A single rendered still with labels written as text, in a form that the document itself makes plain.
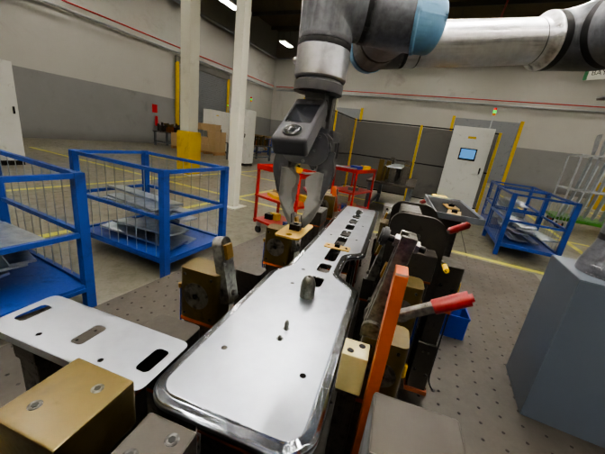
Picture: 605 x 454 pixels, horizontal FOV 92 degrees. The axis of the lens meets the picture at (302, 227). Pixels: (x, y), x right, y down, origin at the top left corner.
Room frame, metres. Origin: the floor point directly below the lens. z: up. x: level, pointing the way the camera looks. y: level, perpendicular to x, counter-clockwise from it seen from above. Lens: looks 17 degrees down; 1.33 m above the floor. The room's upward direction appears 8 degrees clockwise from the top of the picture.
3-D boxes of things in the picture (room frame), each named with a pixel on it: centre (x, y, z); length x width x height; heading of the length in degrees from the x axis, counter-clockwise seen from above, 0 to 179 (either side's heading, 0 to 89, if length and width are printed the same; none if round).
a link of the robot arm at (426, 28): (0.49, -0.10, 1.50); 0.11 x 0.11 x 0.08; 5
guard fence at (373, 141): (8.02, -2.69, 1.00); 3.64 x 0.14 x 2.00; 67
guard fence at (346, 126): (7.16, -0.41, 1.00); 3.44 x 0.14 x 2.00; 157
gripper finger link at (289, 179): (0.47, 0.02, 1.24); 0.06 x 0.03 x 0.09; 164
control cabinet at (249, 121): (11.42, 2.73, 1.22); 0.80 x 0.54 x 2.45; 67
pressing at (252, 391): (0.91, -0.12, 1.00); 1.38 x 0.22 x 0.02; 164
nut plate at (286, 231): (0.44, 0.01, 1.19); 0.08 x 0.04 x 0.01; 164
